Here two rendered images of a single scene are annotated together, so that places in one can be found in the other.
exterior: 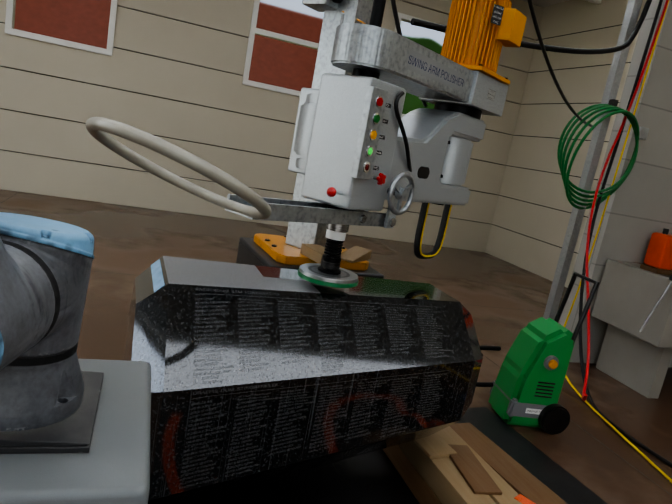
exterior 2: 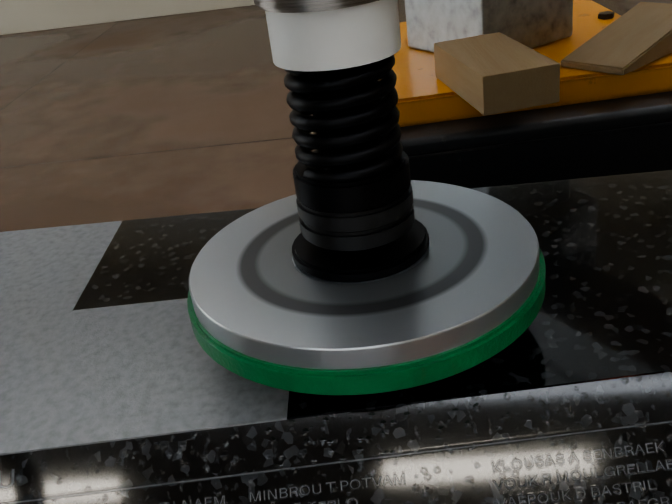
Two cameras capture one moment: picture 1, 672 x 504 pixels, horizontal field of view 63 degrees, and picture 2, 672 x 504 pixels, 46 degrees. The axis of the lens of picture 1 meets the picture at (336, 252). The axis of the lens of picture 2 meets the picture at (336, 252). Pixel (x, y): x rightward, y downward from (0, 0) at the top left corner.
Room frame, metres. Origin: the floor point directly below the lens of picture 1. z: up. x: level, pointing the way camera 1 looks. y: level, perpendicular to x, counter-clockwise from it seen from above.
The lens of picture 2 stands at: (1.50, -0.16, 1.10)
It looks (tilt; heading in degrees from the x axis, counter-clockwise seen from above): 28 degrees down; 26
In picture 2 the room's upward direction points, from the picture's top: 8 degrees counter-clockwise
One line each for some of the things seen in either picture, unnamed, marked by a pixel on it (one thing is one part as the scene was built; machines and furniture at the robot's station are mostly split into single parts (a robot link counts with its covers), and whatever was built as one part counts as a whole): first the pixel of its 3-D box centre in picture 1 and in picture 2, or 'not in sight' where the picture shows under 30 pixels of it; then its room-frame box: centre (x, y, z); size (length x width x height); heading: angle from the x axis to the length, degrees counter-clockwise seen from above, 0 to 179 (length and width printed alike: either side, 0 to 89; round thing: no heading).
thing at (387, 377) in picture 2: (328, 274); (362, 262); (1.90, 0.01, 0.87); 0.22 x 0.22 x 0.04
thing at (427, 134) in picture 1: (415, 163); not in sight; (2.20, -0.24, 1.30); 0.74 x 0.23 x 0.49; 142
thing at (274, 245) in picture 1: (309, 250); (488, 52); (2.79, 0.14, 0.76); 0.49 x 0.49 x 0.05; 25
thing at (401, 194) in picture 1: (393, 191); not in sight; (1.92, -0.16, 1.20); 0.15 x 0.10 x 0.15; 142
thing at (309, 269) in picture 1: (328, 273); (361, 257); (1.90, 0.01, 0.87); 0.21 x 0.21 x 0.01
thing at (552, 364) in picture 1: (541, 347); not in sight; (2.95, -1.23, 0.43); 0.35 x 0.35 x 0.87; 10
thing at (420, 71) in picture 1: (423, 80); not in sight; (2.17, -0.21, 1.62); 0.96 x 0.25 x 0.17; 142
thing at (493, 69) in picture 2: (319, 254); (492, 70); (2.54, 0.07, 0.81); 0.20 x 0.10 x 0.05; 33
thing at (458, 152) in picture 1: (446, 159); not in sight; (2.41, -0.40, 1.34); 0.19 x 0.19 x 0.20
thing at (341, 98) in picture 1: (366, 150); not in sight; (1.96, -0.04, 1.32); 0.36 x 0.22 x 0.45; 142
